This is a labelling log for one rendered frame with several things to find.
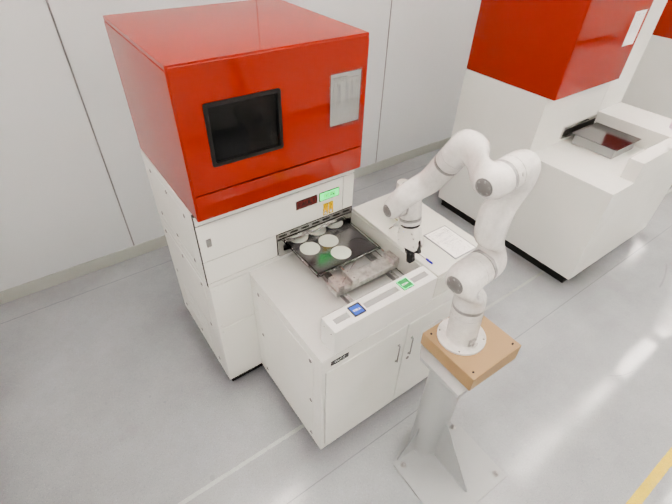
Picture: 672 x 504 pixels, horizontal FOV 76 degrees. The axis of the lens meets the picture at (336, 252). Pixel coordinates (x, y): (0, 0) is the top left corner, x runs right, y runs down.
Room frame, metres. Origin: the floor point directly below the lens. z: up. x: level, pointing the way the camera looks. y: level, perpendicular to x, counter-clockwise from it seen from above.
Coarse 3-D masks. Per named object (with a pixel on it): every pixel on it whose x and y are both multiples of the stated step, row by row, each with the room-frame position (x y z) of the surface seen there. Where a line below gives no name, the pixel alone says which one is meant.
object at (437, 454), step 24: (432, 360) 1.04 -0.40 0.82; (432, 384) 1.07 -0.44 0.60; (456, 384) 0.93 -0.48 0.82; (432, 408) 1.04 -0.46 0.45; (408, 432) 1.15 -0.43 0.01; (432, 432) 1.03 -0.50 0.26; (456, 432) 1.16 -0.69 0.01; (408, 456) 1.02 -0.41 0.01; (432, 456) 1.03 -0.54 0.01; (456, 456) 0.95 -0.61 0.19; (480, 456) 1.03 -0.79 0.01; (408, 480) 0.90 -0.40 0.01; (432, 480) 0.91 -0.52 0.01; (456, 480) 0.91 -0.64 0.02; (480, 480) 0.92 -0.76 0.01
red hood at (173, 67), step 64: (256, 0) 2.34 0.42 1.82; (128, 64) 1.74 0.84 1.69; (192, 64) 1.40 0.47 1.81; (256, 64) 1.53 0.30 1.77; (320, 64) 1.69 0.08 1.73; (192, 128) 1.38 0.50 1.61; (256, 128) 1.53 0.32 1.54; (320, 128) 1.69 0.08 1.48; (192, 192) 1.35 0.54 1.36; (256, 192) 1.50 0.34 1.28
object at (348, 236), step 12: (336, 228) 1.77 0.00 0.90; (348, 228) 1.78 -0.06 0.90; (312, 240) 1.67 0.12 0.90; (348, 240) 1.68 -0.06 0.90; (360, 240) 1.68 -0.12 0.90; (300, 252) 1.57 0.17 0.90; (324, 252) 1.58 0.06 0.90; (360, 252) 1.59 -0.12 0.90; (312, 264) 1.49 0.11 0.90; (324, 264) 1.49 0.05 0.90; (336, 264) 1.50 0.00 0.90
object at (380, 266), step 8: (368, 264) 1.53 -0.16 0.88; (376, 264) 1.53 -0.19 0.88; (384, 264) 1.53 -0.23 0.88; (392, 264) 1.53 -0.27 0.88; (360, 272) 1.47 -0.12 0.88; (368, 272) 1.47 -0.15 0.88; (376, 272) 1.47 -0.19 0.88; (384, 272) 1.50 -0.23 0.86; (360, 280) 1.42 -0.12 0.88; (368, 280) 1.44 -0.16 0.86; (328, 288) 1.38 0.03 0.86; (352, 288) 1.38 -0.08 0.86; (336, 296) 1.33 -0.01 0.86
